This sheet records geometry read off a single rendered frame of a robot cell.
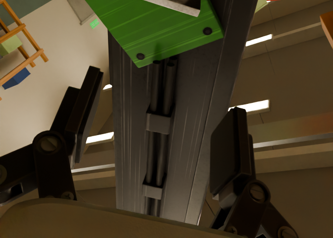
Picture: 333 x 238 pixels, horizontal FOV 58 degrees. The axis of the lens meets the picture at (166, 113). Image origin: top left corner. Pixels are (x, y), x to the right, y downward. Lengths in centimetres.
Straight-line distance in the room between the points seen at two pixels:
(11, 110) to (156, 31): 662
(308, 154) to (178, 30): 424
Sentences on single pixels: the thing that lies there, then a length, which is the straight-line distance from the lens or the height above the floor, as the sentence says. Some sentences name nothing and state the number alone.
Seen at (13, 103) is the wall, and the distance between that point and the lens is 698.
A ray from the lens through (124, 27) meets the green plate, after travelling 35.
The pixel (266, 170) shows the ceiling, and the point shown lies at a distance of 479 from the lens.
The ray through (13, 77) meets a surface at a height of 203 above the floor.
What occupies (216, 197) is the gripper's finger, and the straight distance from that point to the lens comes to 16.
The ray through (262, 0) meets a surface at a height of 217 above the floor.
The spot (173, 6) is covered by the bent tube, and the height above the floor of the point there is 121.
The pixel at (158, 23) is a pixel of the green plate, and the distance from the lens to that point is 34.
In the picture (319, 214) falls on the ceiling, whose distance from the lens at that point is 426.
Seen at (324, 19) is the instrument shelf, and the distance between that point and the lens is 89.
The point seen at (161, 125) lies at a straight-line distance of 40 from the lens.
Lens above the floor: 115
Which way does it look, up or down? 28 degrees up
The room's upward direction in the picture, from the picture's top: 150 degrees clockwise
